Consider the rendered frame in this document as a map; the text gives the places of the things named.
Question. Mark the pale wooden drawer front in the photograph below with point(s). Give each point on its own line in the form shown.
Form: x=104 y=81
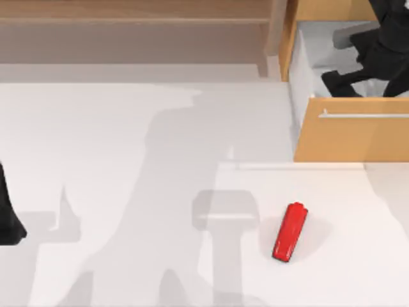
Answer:
x=351 y=140

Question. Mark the pale brown wooden shelf unit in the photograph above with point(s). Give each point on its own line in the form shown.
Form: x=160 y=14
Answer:
x=128 y=38

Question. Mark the red stapler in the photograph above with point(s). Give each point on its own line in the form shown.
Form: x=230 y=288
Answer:
x=290 y=233

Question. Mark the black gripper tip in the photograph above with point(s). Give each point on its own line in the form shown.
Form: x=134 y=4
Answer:
x=8 y=220

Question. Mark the grey drawer inside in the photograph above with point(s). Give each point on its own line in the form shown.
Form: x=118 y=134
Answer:
x=303 y=80

